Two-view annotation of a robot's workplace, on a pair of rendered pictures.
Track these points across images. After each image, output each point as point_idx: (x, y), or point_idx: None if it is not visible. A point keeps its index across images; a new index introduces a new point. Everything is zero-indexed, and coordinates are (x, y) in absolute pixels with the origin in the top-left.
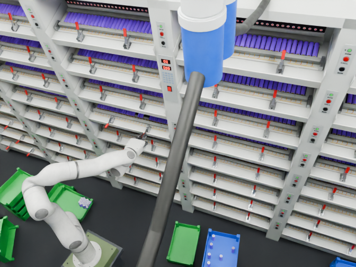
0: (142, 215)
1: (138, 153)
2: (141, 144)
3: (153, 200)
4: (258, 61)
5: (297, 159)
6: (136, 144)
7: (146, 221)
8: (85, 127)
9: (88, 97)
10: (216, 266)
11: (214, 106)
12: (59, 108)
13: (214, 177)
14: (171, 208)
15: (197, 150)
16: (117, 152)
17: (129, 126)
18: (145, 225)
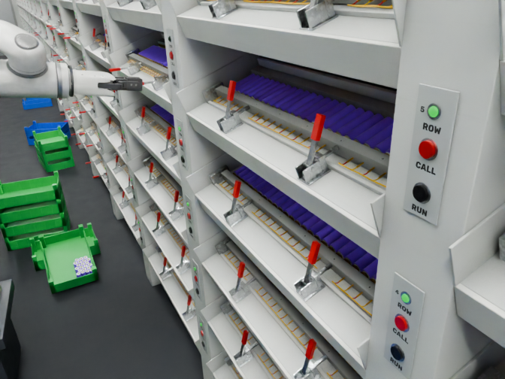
0: (133, 344)
1: (76, 83)
2: (101, 76)
3: (176, 334)
4: None
5: (402, 155)
6: (92, 72)
7: (126, 359)
8: (116, 95)
9: (113, 5)
10: None
11: None
12: (104, 55)
13: (238, 272)
14: (188, 368)
15: (229, 173)
16: (3, 22)
17: (143, 81)
18: (117, 365)
